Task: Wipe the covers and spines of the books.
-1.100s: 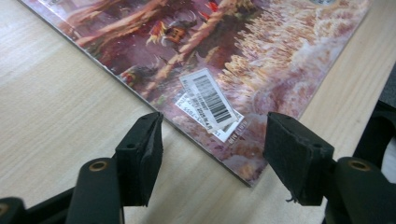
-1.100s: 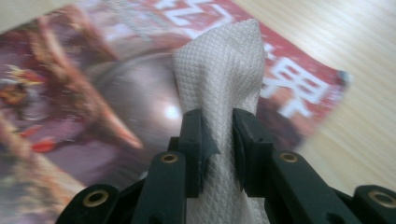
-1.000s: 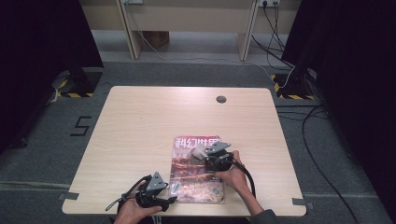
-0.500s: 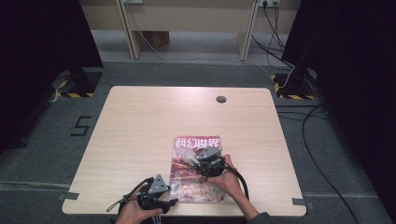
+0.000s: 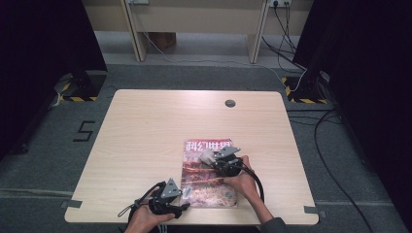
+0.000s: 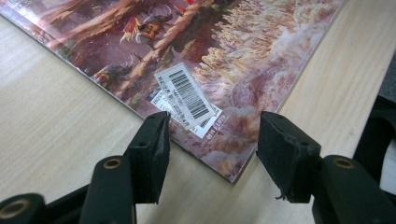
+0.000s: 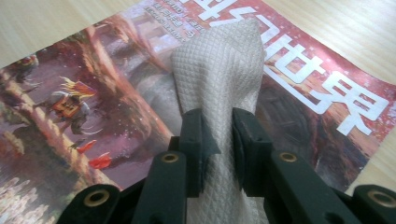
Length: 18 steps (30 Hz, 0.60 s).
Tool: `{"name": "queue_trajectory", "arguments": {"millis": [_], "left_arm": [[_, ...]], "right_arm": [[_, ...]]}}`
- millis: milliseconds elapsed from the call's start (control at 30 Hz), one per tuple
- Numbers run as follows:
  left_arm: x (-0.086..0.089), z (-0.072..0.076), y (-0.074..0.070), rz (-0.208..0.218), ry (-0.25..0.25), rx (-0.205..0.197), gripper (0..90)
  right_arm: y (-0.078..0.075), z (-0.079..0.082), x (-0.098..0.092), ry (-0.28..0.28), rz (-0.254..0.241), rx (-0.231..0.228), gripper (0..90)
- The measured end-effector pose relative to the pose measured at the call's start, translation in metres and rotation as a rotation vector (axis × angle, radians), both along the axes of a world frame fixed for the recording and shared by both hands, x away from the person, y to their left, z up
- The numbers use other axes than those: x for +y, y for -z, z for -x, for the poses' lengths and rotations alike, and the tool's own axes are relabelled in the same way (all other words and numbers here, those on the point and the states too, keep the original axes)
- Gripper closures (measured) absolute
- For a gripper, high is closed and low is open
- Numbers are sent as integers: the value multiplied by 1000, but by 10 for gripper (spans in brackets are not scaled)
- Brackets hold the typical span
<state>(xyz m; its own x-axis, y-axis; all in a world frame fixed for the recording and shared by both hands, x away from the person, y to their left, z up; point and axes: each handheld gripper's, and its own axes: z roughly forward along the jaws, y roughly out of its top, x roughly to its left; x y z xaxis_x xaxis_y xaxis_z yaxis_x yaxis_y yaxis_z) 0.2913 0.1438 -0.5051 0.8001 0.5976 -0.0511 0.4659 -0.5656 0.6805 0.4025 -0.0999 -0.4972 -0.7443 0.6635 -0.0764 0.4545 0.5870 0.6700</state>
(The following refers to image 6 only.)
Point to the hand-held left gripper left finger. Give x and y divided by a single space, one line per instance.
149 155

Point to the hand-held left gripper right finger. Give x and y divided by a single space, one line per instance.
286 155

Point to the red illustrated magazine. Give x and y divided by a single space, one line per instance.
249 62

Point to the dark blurred object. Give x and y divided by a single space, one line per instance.
373 137

